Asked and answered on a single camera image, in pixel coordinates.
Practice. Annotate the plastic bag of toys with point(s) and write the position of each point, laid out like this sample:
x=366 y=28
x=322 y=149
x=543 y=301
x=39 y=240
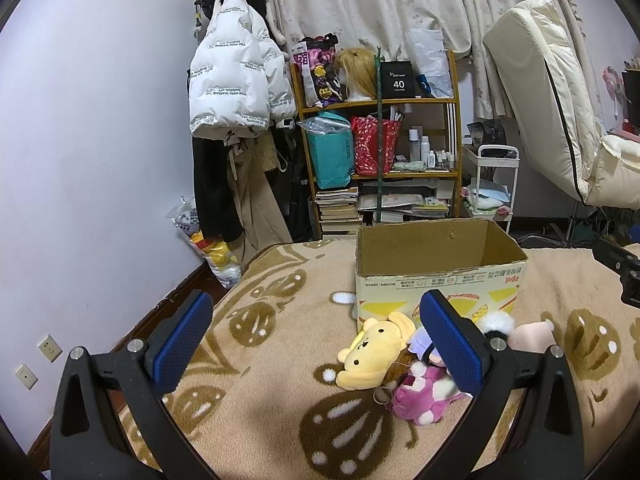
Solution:
x=214 y=251

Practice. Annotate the white plastic bag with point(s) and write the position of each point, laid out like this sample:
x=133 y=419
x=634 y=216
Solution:
x=429 y=57

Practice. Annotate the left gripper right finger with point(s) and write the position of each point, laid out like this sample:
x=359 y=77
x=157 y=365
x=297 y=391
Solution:
x=545 y=440

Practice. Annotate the cream padded chair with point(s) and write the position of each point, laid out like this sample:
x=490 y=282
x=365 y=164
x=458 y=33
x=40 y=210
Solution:
x=562 y=137

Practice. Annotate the purple haired doll plush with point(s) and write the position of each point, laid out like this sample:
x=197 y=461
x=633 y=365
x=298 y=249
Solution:
x=421 y=345

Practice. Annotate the stack of books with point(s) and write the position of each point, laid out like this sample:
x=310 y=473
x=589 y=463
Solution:
x=338 y=213

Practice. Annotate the yellow bear plush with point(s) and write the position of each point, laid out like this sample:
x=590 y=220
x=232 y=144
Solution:
x=373 y=351

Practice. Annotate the blonde wig on head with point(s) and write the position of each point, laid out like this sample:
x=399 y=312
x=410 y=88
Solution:
x=358 y=67

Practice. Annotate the teal gift bag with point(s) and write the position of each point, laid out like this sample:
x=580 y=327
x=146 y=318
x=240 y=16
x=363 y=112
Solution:
x=331 y=148

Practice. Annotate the white rolling cart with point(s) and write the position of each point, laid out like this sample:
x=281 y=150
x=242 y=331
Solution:
x=493 y=172

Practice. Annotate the purple character bag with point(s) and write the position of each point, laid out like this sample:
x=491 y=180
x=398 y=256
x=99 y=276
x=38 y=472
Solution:
x=314 y=58

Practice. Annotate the black hanging coat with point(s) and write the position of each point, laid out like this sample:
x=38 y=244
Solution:
x=213 y=195

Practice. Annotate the white fluffy pompom plush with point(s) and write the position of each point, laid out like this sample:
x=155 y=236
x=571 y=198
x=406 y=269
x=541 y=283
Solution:
x=496 y=321

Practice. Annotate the red gift bag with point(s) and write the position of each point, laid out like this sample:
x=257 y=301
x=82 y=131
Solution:
x=365 y=131

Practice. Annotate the green thin pole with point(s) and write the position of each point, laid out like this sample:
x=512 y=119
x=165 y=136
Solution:
x=380 y=150

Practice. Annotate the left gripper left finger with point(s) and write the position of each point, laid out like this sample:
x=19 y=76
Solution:
x=87 y=438

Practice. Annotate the wooden shelf unit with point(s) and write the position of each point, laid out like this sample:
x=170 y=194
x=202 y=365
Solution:
x=450 y=131

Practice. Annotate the beige patterned blanket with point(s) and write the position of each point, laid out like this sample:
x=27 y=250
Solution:
x=259 y=399

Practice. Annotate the wall socket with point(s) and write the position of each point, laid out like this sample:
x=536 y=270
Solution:
x=26 y=376
x=49 y=348

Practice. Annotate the wall socket upper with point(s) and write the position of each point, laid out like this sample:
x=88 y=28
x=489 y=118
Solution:
x=49 y=348

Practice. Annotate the white puffer jacket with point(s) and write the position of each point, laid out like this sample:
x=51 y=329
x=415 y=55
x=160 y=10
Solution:
x=239 y=85

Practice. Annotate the pale pink plush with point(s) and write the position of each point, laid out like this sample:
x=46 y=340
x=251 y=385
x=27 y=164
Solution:
x=534 y=337

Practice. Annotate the open cardboard box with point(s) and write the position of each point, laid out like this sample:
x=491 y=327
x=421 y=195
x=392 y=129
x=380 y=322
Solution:
x=473 y=262

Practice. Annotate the beige trench coat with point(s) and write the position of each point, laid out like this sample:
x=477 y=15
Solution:
x=262 y=223

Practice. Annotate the wall socket lower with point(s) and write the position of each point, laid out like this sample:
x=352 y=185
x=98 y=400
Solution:
x=26 y=376

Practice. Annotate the black box marked 40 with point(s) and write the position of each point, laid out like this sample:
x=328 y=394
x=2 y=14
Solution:
x=397 y=80

